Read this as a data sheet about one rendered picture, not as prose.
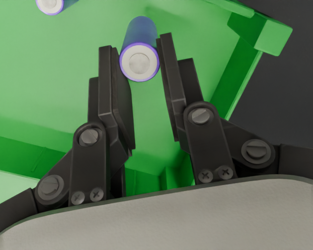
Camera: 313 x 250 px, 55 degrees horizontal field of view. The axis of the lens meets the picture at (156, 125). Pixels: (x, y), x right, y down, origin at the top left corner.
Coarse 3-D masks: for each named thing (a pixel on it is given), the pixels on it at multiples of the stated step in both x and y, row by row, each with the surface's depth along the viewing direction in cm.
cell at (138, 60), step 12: (132, 24) 16; (144, 24) 16; (132, 36) 14; (144, 36) 14; (156, 36) 16; (132, 48) 13; (144, 48) 13; (156, 48) 13; (120, 60) 13; (132, 60) 13; (144, 60) 13; (156, 60) 13; (132, 72) 13; (144, 72) 13; (156, 72) 13
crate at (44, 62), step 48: (0, 0) 25; (96, 0) 25; (144, 0) 25; (192, 0) 25; (0, 48) 27; (48, 48) 27; (96, 48) 27; (192, 48) 27; (240, 48) 26; (0, 96) 29; (48, 96) 29; (144, 96) 29; (0, 144) 30; (48, 144) 32; (144, 144) 32; (144, 192) 31
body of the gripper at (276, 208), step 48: (192, 192) 8; (240, 192) 8; (288, 192) 8; (0, 240) 8; (48, 240) 8; (96, 240) 8; (144, 240) 7; (192, 240) 7; (240, 240) 7; (288, 240) 7
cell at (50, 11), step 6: (36, 0) 19; (42, 0) 19; (48, 0) 19; (54, 0) 19; (60, 0) 19; (66, 0) 20; (72, 0) 22; (42, 6) 19; (48, 6) 19; (54, 6) 19; (60, 6) 19; (66, 6) 20; (48, 12) 20; (54, 12) 20
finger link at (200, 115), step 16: (192, 112) 11; (208, 112) 11; (192, 128) 10; (208, 128) 10; (192, 144) 10; (208, 144) 10; (224, 144) 10; (192, 160) 9; (208, 160) 9; (224, 160) 9; (208, 176) 9; (224, 176) 9
